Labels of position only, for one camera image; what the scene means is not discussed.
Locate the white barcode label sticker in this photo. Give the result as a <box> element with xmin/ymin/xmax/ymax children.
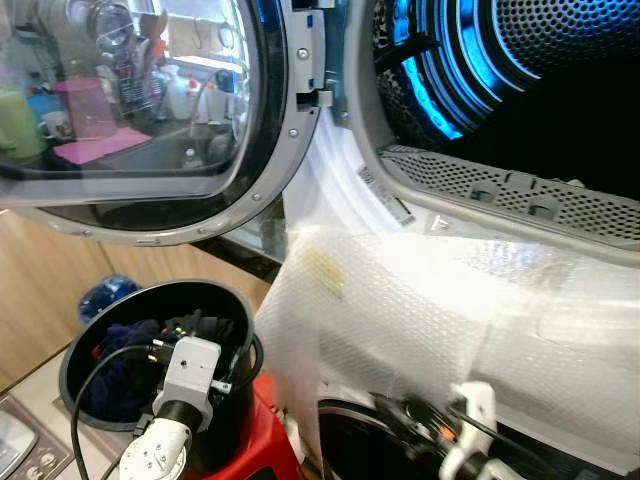
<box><xmin>358</xmin><ymin>165</ymin><xmax>416</xmax><ymax>227</ymax></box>

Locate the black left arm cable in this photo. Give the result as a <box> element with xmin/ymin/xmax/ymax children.
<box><xmin>72</xmin><ymin>345</ymin><xmax>161</xmax><ymax>480</ymax></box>

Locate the blue crumpled plastic bag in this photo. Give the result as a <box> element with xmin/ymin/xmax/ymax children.
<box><xmin>78</xmin><ymin>275</ymin><xmax>141</xmax><ymax>326</ymax></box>

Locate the white flat device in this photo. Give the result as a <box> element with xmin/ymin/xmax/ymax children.
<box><xmin>0</xmin><ymin>402</ymin><xmax>39</xmax><ymax>473</ymax></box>

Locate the black plastic laundry bucket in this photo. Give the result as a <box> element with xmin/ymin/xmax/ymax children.
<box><xmin>58</xmin><ymin>280</ymin><xmax>264</xmax><ymax>477</ymax></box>

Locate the round glass washer door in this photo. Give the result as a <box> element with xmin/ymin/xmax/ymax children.
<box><xmin>0</xmin><ymin>0</ymin><xmax>327</xmax><ymax>247</ymax></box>

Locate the grey perforated lint filter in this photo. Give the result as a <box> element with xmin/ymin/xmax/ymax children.
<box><xmin>378</xmin><ymin>145</ymin><xmax>640</xmax><ymax>251</ymax></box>

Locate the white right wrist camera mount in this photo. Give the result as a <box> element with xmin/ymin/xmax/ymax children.
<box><xmin>440</xmin><ymin>382</ymin><xmax>498</xmax><ymax>480</ymax></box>

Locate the red plastic stool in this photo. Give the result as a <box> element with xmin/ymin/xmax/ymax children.
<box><xmin>205</xmin><ymin>375</ymin><xmax>307</xmax><ymax>480</ymax></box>

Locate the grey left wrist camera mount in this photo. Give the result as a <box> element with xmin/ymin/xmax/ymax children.
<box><xmin>152</xmin><ymin>337</ymin><xmax>223</xmax><ymax>431</ymax></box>

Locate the white washing machine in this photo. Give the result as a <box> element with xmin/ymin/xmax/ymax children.
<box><xmin>242</xmin><ymin>0</ymin><xmax>640</xmax><ymax>273</ymax></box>

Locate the dark blue garment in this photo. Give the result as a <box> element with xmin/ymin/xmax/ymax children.
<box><xmin>80</xmin><ymin>320</ymin><xmax>167</xmax><ymax>422</ymax></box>

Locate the clear bubble wrap sheet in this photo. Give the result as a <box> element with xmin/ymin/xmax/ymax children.
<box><xmin>255</xmin><ymin>225</ymin><xmax>640</xmax><ymax>473</ymax></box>

